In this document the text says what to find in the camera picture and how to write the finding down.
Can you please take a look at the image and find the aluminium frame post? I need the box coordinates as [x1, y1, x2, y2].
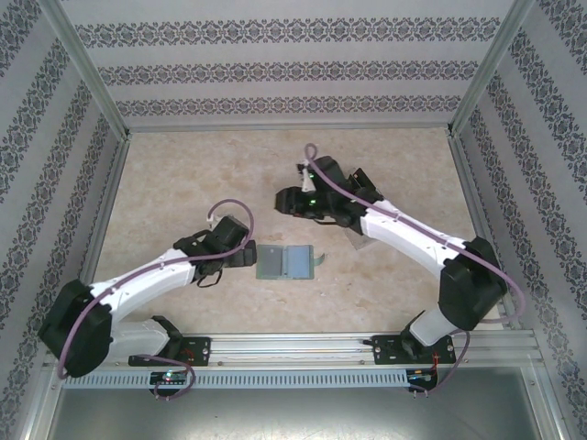
[45, 0, 133, 140]
[445, 0, 538, 138]
[20, 361, 65, 440]
[522, 366, 570, 440]

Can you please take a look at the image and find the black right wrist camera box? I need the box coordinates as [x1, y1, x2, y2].
[311, 155, 354, 189]

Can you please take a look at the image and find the white slotted cable duct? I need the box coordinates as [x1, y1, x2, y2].
[61, 369, 410, 389]

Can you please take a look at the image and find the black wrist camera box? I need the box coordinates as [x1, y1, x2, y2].
[311, 155, 354, 189]
[213, 215, 251, 251]

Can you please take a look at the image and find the grey metal panel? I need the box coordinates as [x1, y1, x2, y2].
[45, 387, 568, 440]

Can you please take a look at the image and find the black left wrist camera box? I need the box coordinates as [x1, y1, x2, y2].
[213, 215, 251, 251]

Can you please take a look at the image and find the aluminium frame rail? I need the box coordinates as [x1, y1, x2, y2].
[62, 135, 133, 335]
[447, 132, 525, 332]

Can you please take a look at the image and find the long aluminium base rail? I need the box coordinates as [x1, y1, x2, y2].
[44, 333, 543, 369]

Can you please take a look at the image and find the small controller board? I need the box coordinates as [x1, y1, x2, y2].
[147, 369, 190, 391]
[406, 366, 440, 391]

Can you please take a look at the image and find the thin black cable loop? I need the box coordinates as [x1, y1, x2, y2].
[196, 269, 226, 289]

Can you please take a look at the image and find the green card holder wallet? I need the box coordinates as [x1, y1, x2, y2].
[255, 244, 330, 281]

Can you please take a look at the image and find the purple cable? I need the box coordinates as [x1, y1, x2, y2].
[303, 142, 526, 400]
[57, 199, 257, 401]

